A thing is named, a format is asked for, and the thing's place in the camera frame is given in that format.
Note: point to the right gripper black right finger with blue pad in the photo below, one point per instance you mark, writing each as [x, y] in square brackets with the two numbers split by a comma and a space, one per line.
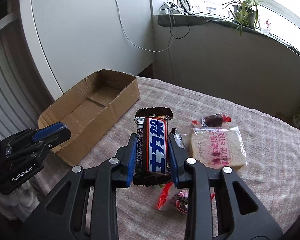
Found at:
[221, 205]

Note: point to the ring light on sill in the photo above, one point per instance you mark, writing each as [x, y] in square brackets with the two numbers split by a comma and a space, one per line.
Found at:
[185, 4]

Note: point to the white cabinet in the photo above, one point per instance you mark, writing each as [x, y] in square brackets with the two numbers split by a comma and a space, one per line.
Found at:
[70, 39]

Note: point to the packaged white bread slice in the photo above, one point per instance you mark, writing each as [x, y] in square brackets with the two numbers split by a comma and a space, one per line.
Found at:
[217, 147]

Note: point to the white cloth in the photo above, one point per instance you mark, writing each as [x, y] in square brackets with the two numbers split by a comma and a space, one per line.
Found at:
[20, 203]

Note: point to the dark green windowsill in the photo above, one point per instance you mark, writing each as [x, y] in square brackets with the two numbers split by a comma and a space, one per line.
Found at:
[179, 20]

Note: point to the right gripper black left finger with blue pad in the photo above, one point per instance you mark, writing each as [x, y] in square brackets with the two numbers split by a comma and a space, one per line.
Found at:
[82, 205]

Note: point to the red dark candy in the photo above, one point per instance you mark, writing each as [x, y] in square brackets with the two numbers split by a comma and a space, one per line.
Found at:
[180, 199]

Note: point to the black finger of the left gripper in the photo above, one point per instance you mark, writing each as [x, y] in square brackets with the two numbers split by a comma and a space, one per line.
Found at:
[57, 138]

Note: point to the white slatted radiator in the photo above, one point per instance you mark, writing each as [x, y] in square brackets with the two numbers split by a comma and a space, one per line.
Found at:
[23, 96]

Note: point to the dark snack red-edged clear bag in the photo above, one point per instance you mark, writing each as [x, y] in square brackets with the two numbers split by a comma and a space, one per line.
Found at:
[213, 120]

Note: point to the brown cardboard box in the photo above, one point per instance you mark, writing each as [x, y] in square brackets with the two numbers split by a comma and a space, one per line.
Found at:
[89, 110]

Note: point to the potted spider plant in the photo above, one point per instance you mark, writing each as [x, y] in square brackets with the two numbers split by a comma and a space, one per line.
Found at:
[246, 15]

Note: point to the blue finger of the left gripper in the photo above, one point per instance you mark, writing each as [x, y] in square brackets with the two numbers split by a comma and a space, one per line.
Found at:
[45, 132]

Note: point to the Snickers chocolate bar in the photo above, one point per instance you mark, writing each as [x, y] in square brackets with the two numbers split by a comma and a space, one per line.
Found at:
[152, 146]

